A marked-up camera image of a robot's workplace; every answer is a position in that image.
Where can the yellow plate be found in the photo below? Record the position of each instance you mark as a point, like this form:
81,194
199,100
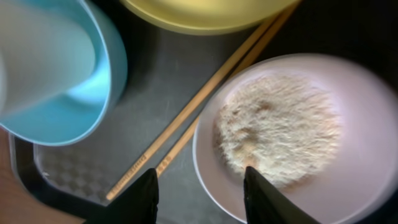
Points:
206,17

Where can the pile of cooked rice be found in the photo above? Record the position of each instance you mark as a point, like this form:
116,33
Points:
283,126

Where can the upper wooden chopstick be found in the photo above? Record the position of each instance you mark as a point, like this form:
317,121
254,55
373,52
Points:
191,106

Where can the blue bowl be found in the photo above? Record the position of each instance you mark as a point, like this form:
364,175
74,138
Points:
75,114

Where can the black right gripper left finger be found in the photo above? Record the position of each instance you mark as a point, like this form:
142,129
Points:
136,205

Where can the wooden chopstick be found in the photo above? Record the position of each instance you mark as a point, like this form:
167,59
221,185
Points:
245,62
191,106

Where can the lower wooden chopstick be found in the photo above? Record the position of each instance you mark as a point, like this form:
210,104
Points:
245,62

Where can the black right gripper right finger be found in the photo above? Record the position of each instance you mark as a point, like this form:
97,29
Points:
265,204

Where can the white paper cup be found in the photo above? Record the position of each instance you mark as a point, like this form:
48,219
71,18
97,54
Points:
42,55

